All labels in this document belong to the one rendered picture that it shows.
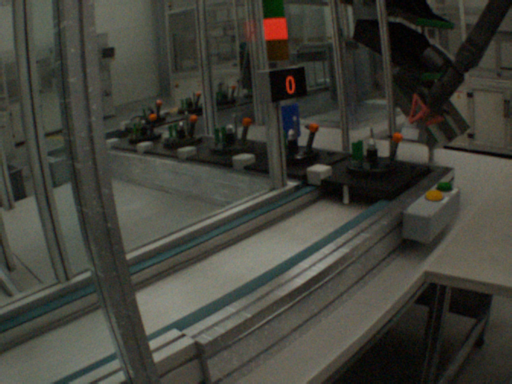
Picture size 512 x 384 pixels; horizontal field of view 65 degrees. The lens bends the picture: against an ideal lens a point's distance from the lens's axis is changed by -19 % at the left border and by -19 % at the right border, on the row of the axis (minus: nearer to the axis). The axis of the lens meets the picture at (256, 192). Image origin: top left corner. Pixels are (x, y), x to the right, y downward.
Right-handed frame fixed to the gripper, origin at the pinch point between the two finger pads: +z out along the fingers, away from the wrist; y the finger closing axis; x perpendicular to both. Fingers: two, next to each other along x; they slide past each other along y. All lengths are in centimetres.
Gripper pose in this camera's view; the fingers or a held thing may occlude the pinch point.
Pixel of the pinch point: (416, 123)
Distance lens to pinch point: 126.5
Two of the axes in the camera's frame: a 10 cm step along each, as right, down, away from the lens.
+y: -8.3, -1.7, -5.3
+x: 2.5, 7.4, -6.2
